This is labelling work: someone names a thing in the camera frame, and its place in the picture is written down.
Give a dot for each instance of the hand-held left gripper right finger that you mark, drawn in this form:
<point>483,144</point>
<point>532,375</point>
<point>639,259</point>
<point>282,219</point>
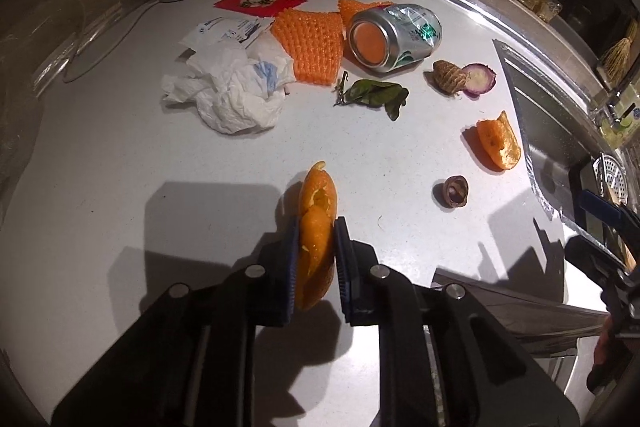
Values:
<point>342,267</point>

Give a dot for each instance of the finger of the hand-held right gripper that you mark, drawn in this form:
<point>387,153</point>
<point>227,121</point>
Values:
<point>600,207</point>

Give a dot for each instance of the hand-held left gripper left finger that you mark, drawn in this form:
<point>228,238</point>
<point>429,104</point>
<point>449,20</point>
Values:
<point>290,267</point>

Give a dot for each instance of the long orange peel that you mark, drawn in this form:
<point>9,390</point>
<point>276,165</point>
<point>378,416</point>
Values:
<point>315,227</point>

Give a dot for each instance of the large orange foam net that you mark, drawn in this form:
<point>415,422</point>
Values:
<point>310,47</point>

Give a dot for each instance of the round metal sink strainer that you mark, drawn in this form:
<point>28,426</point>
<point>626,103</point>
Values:
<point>612,172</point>

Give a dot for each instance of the stainless steel sink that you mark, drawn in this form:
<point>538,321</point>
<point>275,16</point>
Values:
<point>545,127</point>

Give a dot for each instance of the short orange peel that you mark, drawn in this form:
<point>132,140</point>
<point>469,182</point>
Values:
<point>500,144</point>

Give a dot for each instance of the brown round fruit shell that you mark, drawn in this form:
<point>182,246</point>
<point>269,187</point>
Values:
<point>451,192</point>

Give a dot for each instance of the straw brush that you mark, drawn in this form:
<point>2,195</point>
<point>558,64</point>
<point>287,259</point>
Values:
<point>620,52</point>

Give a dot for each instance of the purple onion end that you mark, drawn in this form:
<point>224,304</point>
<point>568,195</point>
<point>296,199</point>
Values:
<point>480,79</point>

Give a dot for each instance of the green leaf sprig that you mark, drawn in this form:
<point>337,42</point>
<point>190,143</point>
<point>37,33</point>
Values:
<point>375,92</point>

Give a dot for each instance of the crumpled white tissue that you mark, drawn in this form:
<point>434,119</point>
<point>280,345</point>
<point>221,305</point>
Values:
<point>225,97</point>

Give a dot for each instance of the brown ridged husk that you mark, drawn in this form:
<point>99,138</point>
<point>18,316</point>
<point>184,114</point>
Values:
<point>449,78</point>

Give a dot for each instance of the white plastic wrapper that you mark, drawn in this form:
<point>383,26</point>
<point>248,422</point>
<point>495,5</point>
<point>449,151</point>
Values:
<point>270,67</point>

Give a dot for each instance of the white and blue packet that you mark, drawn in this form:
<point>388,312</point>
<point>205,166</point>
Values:
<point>247,29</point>
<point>212,31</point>

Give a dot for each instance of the crushed silver drink can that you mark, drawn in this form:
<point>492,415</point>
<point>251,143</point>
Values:
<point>400,32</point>

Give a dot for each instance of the small orange foam net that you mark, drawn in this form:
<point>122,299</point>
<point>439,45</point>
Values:
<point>350,9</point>

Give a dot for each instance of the red packet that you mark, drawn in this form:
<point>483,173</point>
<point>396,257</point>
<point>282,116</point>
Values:
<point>260,2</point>

